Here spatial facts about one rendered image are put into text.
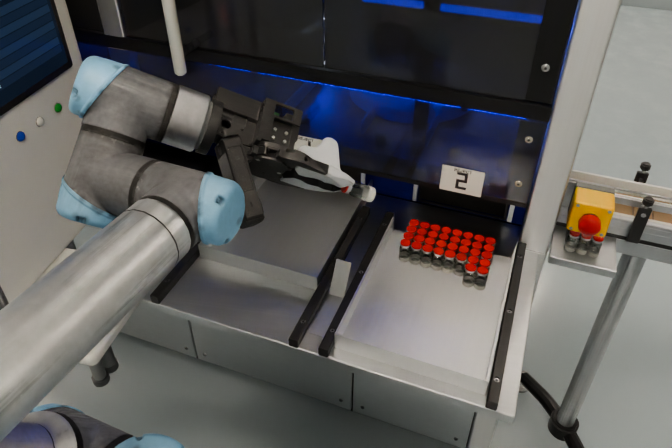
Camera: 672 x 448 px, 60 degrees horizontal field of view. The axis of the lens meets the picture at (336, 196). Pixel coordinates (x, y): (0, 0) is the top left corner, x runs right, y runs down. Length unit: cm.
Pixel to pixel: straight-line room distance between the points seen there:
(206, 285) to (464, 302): 50
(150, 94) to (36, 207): 68
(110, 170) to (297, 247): 61
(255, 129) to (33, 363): 40
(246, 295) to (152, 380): 108
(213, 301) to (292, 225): 26
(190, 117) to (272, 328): 49
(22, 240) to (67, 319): 82
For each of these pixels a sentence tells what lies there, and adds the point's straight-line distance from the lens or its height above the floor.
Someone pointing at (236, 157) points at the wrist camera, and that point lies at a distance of 73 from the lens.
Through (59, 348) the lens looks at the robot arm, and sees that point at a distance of 52.
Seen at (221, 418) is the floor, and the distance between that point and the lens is 203.
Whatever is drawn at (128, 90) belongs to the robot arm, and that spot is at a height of 139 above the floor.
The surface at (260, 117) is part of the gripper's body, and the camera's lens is 75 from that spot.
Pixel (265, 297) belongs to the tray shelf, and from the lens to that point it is 113.
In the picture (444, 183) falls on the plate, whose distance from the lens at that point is 120.
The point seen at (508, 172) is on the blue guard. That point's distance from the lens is 117.
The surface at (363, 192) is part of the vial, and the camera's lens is 80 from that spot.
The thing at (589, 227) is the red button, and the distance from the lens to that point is 118.
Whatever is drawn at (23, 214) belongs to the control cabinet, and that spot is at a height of 96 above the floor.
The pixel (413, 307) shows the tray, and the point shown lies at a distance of 111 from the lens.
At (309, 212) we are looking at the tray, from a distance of 131.
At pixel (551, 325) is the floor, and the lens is 237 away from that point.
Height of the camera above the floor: 170
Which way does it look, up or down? 37 degrees down
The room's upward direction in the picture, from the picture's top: straight up
